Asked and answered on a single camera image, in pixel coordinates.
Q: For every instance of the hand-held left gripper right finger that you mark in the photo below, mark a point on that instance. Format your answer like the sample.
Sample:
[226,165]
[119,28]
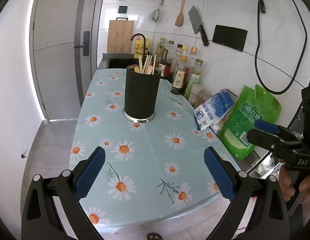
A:
[218,172]

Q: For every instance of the row of condiment bottles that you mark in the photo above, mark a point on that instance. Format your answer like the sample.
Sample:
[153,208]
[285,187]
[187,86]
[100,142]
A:
[180,77]

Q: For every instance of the wooden cutting board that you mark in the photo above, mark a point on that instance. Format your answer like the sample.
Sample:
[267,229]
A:
[120,36]

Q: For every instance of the bunch of wooden chopsticks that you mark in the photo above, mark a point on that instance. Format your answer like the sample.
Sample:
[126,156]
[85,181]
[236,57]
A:
[140,63]

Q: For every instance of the grey door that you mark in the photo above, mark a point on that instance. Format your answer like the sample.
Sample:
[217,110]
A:
[62,17]

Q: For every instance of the wooden spatula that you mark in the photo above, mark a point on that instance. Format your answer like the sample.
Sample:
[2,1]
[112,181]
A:
[179,20]

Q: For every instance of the yellow oil jug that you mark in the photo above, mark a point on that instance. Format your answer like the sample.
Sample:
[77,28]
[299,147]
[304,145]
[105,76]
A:
[140,46]

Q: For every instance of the black sandal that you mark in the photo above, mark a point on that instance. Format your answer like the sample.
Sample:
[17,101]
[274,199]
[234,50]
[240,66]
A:
[155,236]

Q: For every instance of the white and blue bag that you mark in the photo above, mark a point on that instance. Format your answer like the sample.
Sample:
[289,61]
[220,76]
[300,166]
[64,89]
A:
[212,110]

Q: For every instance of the brown spice jar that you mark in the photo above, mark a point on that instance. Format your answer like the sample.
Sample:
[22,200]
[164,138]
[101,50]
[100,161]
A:
[206,98]

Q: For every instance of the long beige printed spoon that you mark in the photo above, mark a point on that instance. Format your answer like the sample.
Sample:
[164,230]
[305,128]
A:
[150,69]

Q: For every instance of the black wall socket panel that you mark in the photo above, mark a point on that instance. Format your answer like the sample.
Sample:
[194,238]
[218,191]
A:
[229,38]

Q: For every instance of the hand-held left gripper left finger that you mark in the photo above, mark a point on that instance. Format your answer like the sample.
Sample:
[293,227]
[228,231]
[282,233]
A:
[91,172]

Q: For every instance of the person's right hand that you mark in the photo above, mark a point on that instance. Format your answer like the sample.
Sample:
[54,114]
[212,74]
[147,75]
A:
[287,185]

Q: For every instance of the dark wall switch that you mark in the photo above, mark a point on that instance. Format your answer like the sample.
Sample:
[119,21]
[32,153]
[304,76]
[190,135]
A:
[122,9]

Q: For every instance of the green plastic bag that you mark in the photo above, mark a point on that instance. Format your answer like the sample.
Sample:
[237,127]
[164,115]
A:
[244,120]

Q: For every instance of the light blue daisy tablecloth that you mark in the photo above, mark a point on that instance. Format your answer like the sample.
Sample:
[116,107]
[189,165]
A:
[150,150]

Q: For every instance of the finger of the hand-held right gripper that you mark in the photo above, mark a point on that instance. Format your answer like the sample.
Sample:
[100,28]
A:
[266,126]
[264,140]

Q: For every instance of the white powder jar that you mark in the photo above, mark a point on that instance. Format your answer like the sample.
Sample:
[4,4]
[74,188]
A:
[196,92]

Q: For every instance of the black cylindrical utensil holder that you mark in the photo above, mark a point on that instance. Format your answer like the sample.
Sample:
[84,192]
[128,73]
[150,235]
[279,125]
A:
[141,95]

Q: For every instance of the black curved faucet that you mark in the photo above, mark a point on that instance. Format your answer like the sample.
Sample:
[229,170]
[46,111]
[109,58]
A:
[145,46]

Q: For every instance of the stainless steel sink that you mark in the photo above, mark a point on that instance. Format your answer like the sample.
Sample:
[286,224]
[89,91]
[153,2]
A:
[117,62]

